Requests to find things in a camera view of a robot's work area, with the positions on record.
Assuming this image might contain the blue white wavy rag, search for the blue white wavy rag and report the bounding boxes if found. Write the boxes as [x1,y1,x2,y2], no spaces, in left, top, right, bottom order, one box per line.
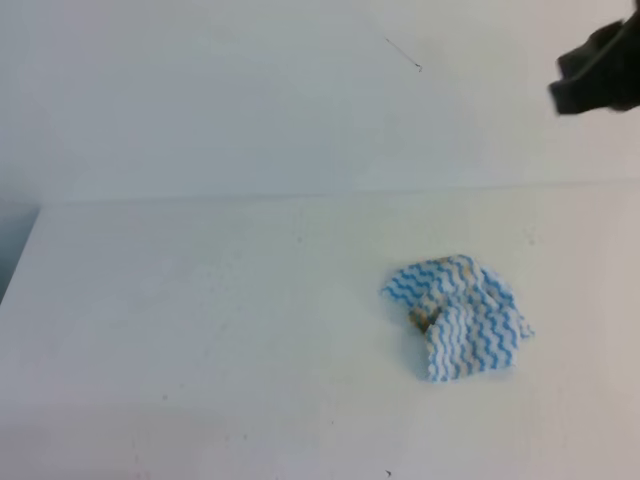
[382,255,534,383]

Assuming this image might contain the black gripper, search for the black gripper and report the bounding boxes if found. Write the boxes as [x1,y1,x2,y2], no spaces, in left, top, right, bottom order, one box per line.
[548,2,639,116]

